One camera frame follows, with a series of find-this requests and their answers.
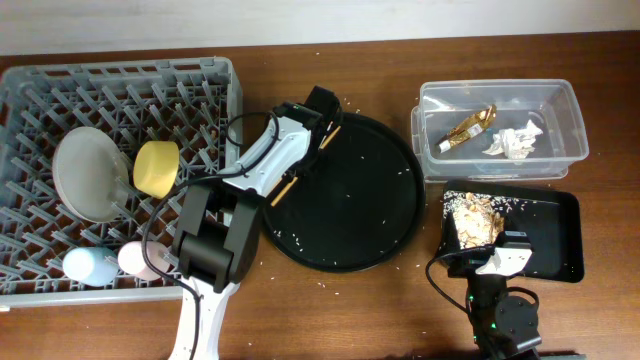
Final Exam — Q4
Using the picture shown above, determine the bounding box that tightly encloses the clear plastic bin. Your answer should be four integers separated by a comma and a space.
411, 79, 589, 183

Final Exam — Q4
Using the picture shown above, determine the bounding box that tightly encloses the yellow bowl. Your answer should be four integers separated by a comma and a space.
133, 141, 180, 199

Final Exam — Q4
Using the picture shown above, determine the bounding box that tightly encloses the blue cup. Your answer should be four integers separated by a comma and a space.
63, 247, 119, 287

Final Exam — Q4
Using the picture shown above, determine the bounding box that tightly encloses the grey dishwasher rack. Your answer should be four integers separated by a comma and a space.
1, 57, 242, 310

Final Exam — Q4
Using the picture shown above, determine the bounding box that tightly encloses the pink cup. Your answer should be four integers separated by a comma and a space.
118, 241, 170, 281

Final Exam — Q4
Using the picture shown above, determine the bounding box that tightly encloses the gold foil wrapper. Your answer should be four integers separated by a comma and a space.
438, 104, 497, 153

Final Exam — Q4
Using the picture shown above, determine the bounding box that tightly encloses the food scraps pile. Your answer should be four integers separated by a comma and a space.
444, 191, 505, 249

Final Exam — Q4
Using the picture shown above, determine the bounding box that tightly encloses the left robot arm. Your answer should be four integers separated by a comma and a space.
171, 86, 343, 359

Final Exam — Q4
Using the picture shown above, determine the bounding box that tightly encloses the black rectangular tray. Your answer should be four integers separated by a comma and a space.
436, 180, 585, 283

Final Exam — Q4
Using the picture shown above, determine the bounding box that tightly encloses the right black cable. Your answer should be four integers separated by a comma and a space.
424, 249, 484, 314

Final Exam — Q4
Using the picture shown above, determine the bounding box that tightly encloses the round black tray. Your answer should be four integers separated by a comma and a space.
263, 113, 426, 273

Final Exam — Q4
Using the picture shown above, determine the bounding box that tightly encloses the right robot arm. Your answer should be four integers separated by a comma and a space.
448, 230, 542, 359

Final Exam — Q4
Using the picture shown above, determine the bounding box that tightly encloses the white napkin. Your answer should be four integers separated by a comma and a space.
483, 120, 543, 160

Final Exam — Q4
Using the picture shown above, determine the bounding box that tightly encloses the black cable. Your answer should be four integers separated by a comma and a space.
424, 249, 484, 314
140, 110, 281, 360

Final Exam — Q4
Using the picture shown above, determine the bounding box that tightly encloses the left black cable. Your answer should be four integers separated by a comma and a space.
140, 110, 281, 360

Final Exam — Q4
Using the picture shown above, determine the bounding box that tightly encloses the grey round plate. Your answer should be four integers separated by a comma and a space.
52, 126, 129, 223

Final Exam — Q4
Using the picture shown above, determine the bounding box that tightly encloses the wooden chopstick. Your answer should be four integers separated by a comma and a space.
319, 126, 341, 150
270, 176, 298, 207

